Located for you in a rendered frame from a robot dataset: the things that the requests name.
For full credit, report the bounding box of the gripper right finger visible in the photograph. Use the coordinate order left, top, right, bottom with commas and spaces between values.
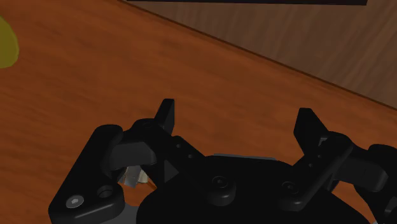
278, 107, 397, 224

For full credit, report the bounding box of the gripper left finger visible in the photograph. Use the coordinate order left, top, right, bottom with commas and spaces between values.
48, 98, 206, 224

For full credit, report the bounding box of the yellow round object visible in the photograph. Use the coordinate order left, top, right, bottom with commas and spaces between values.
0, 16, 20, 69

